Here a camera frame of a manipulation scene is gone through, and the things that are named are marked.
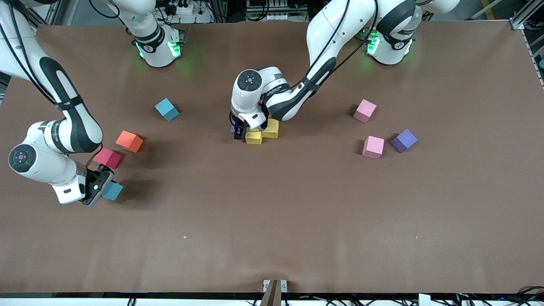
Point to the orange foam cube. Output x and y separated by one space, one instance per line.
128 141

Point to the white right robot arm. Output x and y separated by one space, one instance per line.
38 163

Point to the pink foam cube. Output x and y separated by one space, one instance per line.
364 110
373 147

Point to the metal bracket with brown post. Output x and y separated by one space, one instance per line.
275 293

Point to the white power strip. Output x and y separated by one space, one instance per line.
185 8

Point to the crimson foam cube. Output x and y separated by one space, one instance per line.
107 158

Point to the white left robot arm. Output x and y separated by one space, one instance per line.
340 25

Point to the blue foam cube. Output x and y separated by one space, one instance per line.
114 191
168 109

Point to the yellow foam cube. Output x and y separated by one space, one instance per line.
254 137
272 129

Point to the aluminium frame profile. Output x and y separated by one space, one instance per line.
527 14
25 19

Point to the small white box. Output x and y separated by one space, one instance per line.
424 300

